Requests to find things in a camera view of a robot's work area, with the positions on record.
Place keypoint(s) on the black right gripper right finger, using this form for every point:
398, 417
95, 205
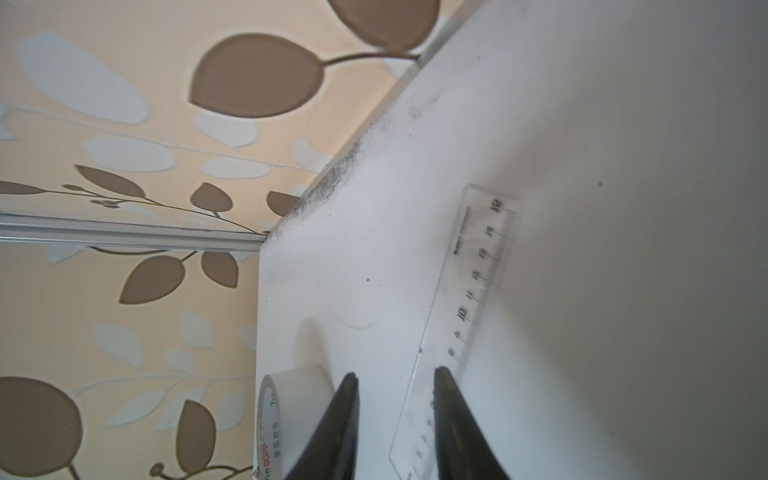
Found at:
461, 449

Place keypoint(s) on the aluminium frame post back left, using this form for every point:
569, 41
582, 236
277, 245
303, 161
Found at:
35, 229

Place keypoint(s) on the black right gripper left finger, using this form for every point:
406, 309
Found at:
332, 450

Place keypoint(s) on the clear packing tape roll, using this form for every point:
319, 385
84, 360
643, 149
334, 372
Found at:
290, 406

